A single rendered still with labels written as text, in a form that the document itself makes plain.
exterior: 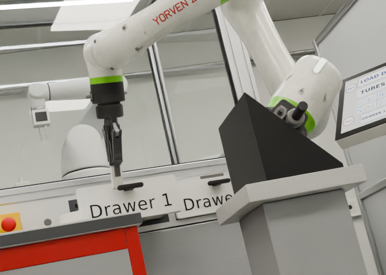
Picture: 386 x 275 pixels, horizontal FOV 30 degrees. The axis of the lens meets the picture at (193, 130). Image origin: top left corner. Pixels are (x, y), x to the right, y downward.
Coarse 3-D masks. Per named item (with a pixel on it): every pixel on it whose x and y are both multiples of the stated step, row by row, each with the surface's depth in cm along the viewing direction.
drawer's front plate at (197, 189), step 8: (224, 176) 228; (184, 184) 223; (192, 184) 224; (200, 184) 224; (224, 184) 227; (184, 192) 222; (192, 192) 223; (200, 192) 224; (208, 192) 224; (216, 192) 225; (224, 192) 226; (232, 192) 227; (200, 200) 223; (208, 200) 224; (216, 200) 224; (224, 200) 225; (184, 208) 220; (192, 208) 221; (200, 208) 222; (208, 208) 223; (216, 208) 223; (176, 216) 220; (184, 216) 220; (192, 216) 221
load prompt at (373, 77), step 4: (384, 68) 240; (376, 72) 242; (380, 72) 240; (384, 72) 239; (364, 76) 244; (368, 76) 243; (372, 76) 241; (376, 76) 240; (380, 76) 239; (384, 76) 237; (360, 80) 244; (364, 80) 243; (368, 80) 241; (372, 80) 240; (376, 80) 238; (360, 84) 242; (364, 84) 241
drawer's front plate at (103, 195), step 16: (160, 176) 207; (80, 192) 199; (96, 192) 200; (112, 192) 201; (128, 192) 203; (144, 192) 204; (160, 192) 206; (176, 192) 207; (80, 208) 197; (96, 208) 199; (112, 208) 200; (160, 208) 204; (176, 208) 205
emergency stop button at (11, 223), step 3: (3, 219) 199; (6, 219) 198; (9, 219) 199; (12, 219) 199; (3, 222) 198; (6, 222) 198; (9, 222) 198; (12, 222) 199; (15, 222) 199; (3, 225) 198; (6, 225) 198; (9, 225) 198; (12, 225) 198; (15, 225) 199; (3, 228) 198; (6, 228) 198; (9, 228) 198; (12, 228) 198; (6, 231) 198; (9, 231) 198
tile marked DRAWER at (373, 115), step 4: (380, 108) 226; (384, 108) 225; (368, 112) 229; (372, 112) 228; (376, 112) 226; (380, 112) 225; (384, 112) 224; (360, 116) 230; (364, 116) 229; (368, 116) 227; (372, 116) 226; (376, 116) 225; (380, 116) 224; (360, 120) 228; (364, 120) 227; (368, 120) 226; (360, 124) 227
